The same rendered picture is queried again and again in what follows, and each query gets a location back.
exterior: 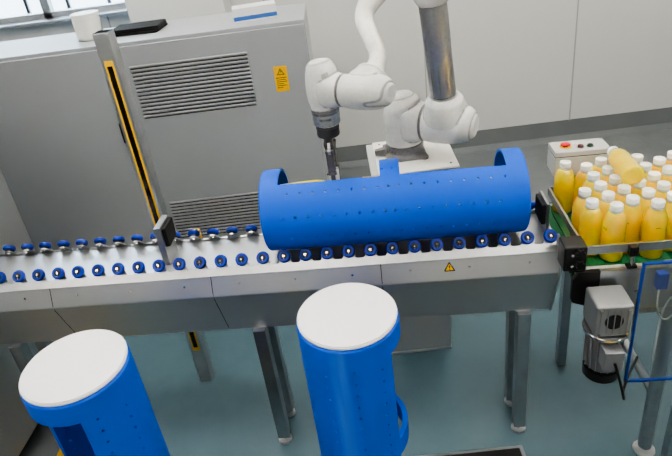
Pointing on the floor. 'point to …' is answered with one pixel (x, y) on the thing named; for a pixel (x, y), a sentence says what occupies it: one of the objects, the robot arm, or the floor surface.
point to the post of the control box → (563, 319)
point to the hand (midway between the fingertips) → (334, 179)
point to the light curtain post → (128, 116)
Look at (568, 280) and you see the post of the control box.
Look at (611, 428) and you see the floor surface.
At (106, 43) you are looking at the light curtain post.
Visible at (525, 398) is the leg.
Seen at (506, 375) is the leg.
